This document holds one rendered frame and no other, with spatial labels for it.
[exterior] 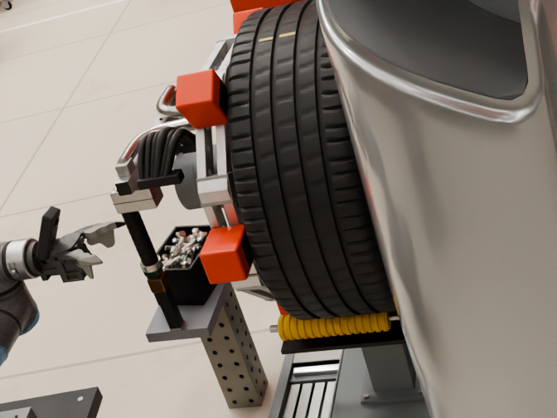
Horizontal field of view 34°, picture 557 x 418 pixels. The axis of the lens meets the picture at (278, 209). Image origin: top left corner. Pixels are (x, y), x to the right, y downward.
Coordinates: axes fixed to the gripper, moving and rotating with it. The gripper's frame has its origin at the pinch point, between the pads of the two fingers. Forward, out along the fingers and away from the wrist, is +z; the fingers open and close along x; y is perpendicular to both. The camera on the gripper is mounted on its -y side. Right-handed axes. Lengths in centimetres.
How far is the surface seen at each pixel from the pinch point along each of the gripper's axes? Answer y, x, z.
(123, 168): -16.7, 1.9, 9.3
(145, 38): 77, -384, -154
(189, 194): -2.3, -10.6, 15.0
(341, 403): 60, -11, 34
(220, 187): -13.6, 9.7, 31.2
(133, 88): 78, -301, -133
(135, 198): -10.1, 2.6, 9.8
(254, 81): -29, 1, 40
